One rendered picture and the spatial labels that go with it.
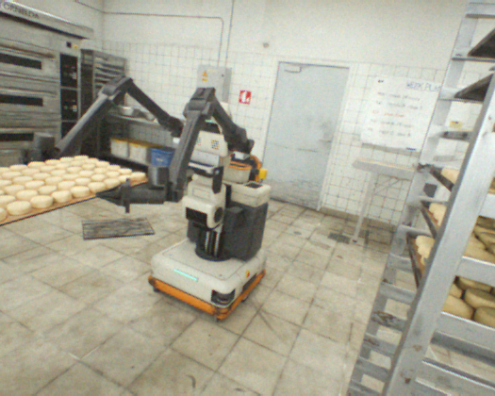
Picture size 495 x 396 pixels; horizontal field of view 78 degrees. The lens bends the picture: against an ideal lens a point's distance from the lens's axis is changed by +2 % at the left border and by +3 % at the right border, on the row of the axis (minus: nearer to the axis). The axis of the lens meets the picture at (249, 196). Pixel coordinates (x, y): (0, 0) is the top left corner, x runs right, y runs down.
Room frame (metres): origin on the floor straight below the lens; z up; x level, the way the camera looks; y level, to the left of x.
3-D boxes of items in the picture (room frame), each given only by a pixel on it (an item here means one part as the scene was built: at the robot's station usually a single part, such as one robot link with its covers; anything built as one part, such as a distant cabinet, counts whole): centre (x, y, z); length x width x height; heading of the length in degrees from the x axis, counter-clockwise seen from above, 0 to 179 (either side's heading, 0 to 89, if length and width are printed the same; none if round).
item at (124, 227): (2.71, 1.22, 0.01); 0.60 x 0.40 x 0.03; 123
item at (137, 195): (0.93, 0.36, 0.98); 0.07 x 0.07 x 0.10; 21
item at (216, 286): (1.99, 0.19, 0.16); 0.67 x 0.64 x 0.25; 156
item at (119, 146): (5.20, 2.23, 0.36); 0.47 x 0.39 x 0.26; 157
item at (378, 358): (1.46, -1.01, 0.08); 0.30 x 0.22 x 0.16; 85
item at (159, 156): (4.89, 1.44, 0.36); 0.47 x 0.38 x 0.26; 160
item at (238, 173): (2.09, 0.14, 0.87); 0.23 x 0.15 x 0.11; 66
